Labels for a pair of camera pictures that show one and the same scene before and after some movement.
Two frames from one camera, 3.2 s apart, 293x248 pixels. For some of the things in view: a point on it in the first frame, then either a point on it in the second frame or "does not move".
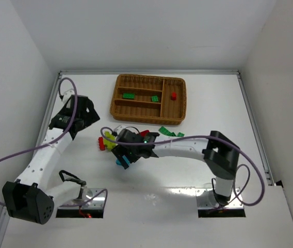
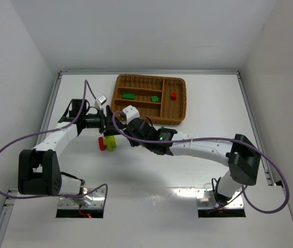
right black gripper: x=120 y=151 -> x=123 y=124
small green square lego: x=155 y=98 does not move
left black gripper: x=89 y=113 -> x=102 y=121
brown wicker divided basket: x=153 y=99 does not move
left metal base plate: x=94 y=198 does not move
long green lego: x=128 y=96 does not move
